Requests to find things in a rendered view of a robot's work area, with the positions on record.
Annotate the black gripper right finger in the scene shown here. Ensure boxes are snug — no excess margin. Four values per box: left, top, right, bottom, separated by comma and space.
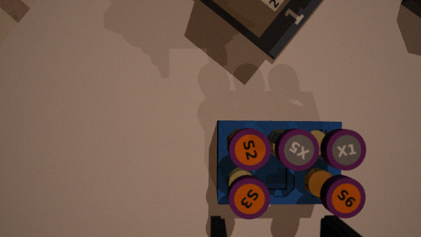
320, 215, 362, 237

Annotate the blue tube rack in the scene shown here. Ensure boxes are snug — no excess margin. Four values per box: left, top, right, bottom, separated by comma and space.
216, 120, 341, 205

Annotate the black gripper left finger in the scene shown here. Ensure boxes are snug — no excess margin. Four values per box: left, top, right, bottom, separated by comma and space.
210, 216, 227, 237

